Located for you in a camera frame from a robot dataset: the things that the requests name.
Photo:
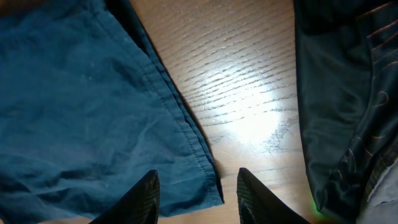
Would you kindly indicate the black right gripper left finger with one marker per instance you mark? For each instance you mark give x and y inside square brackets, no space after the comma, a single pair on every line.
[140,205]

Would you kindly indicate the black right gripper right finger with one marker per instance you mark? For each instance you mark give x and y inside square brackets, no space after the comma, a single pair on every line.
[258,205]

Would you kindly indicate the teal blue shorts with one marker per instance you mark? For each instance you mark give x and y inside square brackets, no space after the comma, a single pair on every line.
[87,108]

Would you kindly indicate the grey shirt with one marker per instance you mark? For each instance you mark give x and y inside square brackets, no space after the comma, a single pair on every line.
[381,203]

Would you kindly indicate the dark patterned garment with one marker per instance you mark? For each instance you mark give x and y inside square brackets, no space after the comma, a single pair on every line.
[346,65]

